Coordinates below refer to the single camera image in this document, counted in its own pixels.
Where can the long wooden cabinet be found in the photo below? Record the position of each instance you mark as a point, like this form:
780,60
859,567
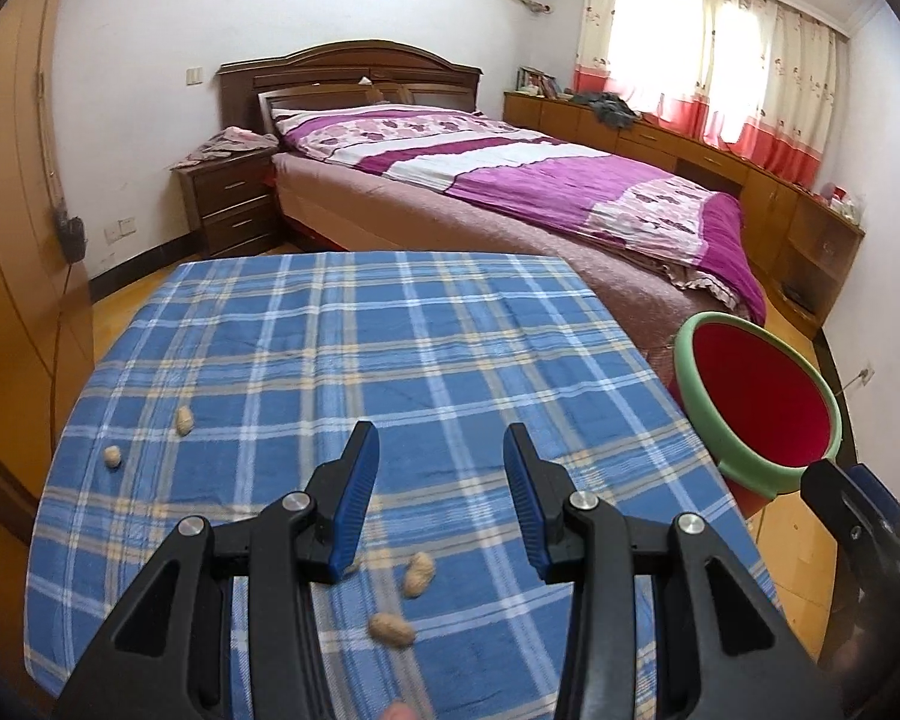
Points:
799,248

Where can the dark wooden bed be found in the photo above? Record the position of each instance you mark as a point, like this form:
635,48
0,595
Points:
348,210

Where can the blue plaid tablecloth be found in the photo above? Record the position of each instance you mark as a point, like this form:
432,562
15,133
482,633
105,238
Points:
278,357

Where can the purple floral quilt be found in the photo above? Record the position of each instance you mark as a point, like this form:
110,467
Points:
692,232

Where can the orange wooden wardrobe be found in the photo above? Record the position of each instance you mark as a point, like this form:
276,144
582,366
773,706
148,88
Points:
46,338

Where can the pink cloth on nightstand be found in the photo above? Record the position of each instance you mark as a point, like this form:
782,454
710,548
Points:
229,143

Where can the dark clothes pile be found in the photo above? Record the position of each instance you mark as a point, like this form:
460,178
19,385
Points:
608,108

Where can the dark wooden nightstand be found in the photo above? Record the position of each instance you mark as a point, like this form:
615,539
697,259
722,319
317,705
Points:
232,205

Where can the red bin green rim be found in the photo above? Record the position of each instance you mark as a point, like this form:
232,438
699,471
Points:
763,412

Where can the red white curtains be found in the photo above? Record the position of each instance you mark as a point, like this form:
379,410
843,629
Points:
756,78

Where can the left hand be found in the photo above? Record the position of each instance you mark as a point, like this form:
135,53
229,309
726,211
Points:
398,711

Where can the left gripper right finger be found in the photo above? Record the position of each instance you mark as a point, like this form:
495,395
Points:
538,489

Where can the peanut shell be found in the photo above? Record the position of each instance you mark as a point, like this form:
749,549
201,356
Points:
420,572
112,456
184,420
391,630

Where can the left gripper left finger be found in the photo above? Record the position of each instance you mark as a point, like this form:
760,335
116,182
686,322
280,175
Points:
340,491

